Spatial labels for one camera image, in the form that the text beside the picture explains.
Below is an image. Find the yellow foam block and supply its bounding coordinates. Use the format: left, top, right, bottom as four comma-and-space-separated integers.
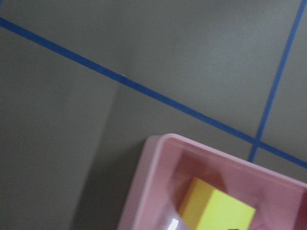
178, 177, 256, 230

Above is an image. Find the pink plastic bin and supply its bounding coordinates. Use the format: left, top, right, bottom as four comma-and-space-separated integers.
118, 134, 307, 230

